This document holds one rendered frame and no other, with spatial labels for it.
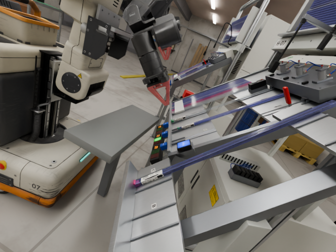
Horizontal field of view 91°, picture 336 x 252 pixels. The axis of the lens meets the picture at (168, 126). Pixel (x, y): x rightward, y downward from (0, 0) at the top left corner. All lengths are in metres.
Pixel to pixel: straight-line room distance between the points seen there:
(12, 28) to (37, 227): 1.00
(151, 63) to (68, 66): 0.58
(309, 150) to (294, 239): 4.18
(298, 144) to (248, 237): 4.65
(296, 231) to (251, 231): 0.67
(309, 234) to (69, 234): 1.20
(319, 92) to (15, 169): 1.34
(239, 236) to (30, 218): 1.09
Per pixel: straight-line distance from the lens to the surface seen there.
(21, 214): 1.28
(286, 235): 1.08
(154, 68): 0.47
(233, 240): 0.42
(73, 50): 0.95
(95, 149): 0.75
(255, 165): 1.14
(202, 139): 0.66
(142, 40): 0.47
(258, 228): 0.41
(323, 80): 0.79
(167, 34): 0.47
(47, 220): 1.25
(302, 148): 5.10
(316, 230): 1.11
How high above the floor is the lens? 1.05
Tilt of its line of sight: 23 degrees down
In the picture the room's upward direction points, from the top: 24 degrees clockwise
